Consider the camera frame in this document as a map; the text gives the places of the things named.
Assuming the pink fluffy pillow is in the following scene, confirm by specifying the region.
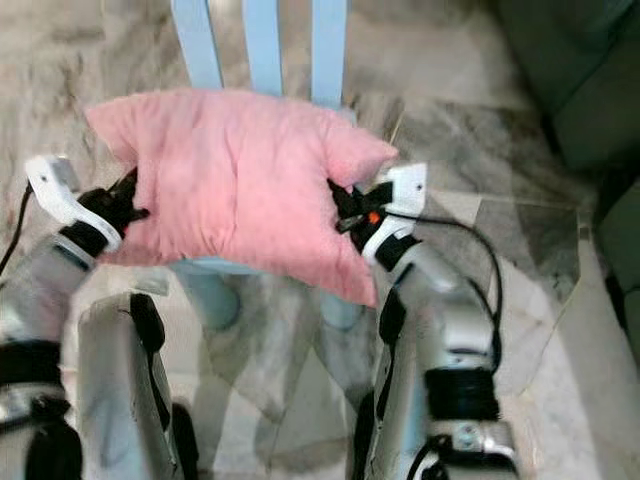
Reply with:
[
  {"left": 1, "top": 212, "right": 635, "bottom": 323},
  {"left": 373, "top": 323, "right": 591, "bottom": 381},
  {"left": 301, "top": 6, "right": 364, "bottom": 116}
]
[{"left": 85, "top": 88, "right": 399, "bottom": 309}]

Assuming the dark green sofa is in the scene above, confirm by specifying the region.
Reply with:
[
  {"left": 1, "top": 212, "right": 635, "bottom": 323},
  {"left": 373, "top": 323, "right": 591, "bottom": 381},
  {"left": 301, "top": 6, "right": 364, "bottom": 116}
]
[{"left": 495, "top": 0, "right": 640, "bottom": 366}]

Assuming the light blue chair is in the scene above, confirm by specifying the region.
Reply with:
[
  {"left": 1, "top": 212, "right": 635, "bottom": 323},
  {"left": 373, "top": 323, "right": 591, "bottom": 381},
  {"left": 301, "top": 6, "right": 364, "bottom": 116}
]
[{"left": 170, "top": 0, "right": 363, "bottom": 333}]

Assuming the silver left robot leg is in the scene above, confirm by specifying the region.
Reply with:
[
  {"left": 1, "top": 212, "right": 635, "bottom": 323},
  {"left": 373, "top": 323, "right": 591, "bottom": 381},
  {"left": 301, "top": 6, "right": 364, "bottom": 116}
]
[{"left": 75, "top": 292, "right": 199, "bottom": 480}]

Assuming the silver robot leg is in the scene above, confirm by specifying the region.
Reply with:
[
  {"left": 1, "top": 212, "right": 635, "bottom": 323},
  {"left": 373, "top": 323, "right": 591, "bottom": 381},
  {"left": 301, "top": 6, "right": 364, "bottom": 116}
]
[
  {"left": 348, "top": 290, "right": 433, "bottom": 480},
  {"left": 75, "top": 292, "right": 199, "bottom": 480}
]

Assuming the silver right robot leg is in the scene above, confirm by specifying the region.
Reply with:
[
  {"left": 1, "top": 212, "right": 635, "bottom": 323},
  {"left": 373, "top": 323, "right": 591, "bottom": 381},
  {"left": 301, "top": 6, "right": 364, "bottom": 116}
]
[{"left": 348, "top": 290, "right": 433, "bottom": 480}]

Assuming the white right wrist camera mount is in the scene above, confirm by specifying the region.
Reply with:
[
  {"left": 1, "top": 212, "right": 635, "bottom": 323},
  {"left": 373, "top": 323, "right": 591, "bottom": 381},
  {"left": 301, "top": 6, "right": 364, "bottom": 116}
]
[{"left": 363, "top": 163, "right": 429, "bottom": 263}]

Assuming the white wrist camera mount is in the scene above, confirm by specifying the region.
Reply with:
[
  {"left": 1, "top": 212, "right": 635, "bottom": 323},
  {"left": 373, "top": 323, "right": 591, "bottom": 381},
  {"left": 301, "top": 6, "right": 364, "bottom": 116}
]
[
  {"left": 25, "top": 155, "right": 121, "bottom": 251},
  {"left": 363, "top": 163, "right": 429, "bottom": 263}
]

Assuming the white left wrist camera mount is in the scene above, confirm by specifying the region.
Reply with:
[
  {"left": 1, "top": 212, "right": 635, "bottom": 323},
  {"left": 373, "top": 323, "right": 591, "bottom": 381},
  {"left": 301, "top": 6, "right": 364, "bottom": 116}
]
[{"left": 25, "top": 155, "right": 121, "bottom": 251}]

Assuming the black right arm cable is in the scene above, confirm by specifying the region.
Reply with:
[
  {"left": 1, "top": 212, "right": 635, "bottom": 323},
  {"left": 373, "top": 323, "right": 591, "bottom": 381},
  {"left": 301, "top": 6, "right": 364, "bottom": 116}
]
[{"left": 395, "top": 208, "right": 504, "bottom": 363}]

